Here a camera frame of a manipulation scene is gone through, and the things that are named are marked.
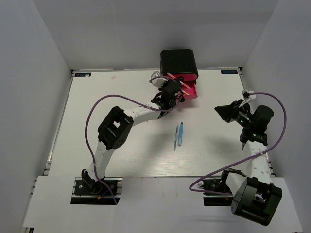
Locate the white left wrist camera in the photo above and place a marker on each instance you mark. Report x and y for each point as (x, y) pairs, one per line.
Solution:
(156, 80)

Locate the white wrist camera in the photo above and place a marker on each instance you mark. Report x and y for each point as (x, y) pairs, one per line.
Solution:
(248, 95)
(156, 80)

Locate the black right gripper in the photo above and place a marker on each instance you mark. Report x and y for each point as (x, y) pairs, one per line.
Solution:
(228, 112)

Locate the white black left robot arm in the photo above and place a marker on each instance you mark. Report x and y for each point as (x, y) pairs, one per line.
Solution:
(116, 126)

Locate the blue label corner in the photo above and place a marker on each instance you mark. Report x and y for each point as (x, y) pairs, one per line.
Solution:
(87, 74)
(229, 72)

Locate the blue label right corner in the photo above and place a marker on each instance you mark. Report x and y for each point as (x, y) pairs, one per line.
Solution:
(229, 72)

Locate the light blue marker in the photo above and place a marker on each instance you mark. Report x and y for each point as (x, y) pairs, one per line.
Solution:
(180, 134)

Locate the slim blue grey pen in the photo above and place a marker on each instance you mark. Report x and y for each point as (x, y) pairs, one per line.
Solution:
(175, 138)

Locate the black drawer cabinet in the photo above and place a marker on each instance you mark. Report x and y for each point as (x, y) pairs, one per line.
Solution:
(177, 61)

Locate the pink top drawer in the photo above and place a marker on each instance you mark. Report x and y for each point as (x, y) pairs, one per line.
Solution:
(186, 76)

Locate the red pen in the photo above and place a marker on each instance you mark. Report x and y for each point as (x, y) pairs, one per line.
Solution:
(181, 82)

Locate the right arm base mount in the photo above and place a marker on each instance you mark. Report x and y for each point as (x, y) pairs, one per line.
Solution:
(218, 185)

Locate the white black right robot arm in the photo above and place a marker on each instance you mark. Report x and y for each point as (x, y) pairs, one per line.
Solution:
(255, 197)

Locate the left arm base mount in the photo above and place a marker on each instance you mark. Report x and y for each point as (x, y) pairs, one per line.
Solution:
(83, 195)

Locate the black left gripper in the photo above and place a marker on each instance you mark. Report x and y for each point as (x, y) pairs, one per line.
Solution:
(162, 89)

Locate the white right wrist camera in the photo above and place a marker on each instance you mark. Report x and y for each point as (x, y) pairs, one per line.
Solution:
(248, 95)

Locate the blue label left corner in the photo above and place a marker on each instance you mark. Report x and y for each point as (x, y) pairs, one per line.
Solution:
(87, 74)

